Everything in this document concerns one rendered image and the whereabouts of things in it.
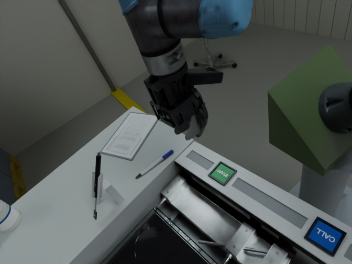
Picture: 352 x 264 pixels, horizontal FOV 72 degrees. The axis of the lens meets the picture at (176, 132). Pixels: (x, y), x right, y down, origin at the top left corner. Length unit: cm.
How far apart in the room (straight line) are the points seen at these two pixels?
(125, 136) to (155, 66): 49
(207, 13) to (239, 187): 45
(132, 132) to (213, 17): 63
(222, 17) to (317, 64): 58
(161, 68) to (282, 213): 41
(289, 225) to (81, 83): 271
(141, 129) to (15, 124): 233
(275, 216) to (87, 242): 47
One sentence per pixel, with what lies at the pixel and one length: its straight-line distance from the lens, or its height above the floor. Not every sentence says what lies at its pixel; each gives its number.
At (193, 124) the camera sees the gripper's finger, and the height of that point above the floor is 115.
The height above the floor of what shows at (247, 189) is 96.
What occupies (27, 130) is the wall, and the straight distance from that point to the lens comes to 314.
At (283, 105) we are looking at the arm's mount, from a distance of 76.
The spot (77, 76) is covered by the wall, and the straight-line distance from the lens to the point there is 298.
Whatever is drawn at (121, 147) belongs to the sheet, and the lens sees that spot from 85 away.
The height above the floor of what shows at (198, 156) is 96.
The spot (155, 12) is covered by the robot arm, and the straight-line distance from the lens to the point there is 37.
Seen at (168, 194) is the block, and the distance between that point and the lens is 74.
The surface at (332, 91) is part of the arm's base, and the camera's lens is 82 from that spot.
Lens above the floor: 152
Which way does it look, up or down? 43 degrees down
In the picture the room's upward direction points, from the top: 23 degrees counter-clockwise
